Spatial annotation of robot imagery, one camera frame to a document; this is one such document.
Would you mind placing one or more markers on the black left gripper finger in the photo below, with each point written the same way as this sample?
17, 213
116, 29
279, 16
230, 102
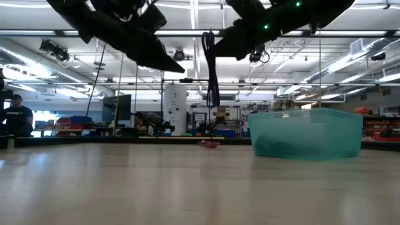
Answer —
154, 20
150, 50

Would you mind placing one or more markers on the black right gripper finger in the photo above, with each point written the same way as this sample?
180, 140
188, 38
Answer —
247, 7
247, 37

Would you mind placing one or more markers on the teal translucent plastic bin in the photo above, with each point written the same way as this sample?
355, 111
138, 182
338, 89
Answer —
312, 134

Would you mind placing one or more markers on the black background robot arm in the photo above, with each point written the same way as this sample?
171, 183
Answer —
162, 127
207, 127

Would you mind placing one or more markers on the black overhead light bar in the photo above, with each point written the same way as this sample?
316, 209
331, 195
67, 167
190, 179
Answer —
343, 32

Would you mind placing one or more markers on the white cylindrical machine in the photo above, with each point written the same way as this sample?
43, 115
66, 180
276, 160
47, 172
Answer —
175, 106

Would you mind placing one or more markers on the black background monitor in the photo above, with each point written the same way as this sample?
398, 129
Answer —
120, 109

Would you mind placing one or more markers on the person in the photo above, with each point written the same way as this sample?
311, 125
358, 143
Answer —
18, 118
140, 122

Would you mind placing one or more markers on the cardboard box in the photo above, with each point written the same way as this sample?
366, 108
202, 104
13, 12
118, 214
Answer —
222, 112

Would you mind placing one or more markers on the blue storage bin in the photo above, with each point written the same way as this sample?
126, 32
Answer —
81, 119

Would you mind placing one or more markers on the red storage bins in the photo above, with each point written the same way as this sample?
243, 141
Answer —
63, 125

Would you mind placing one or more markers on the shelf with red bins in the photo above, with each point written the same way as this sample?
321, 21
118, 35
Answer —
381, 125

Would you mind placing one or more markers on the black ceiling camera with loop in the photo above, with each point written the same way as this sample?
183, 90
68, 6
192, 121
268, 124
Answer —
256, 54

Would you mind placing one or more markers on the round black ceiling camera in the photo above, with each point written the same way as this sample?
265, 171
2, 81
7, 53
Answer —
179, 55

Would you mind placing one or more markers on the black ceiling-mounted camera bracket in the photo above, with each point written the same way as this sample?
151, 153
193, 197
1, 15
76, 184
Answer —
54, 50

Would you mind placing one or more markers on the black aluminium table frame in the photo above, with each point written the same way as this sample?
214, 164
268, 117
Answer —
93, 141

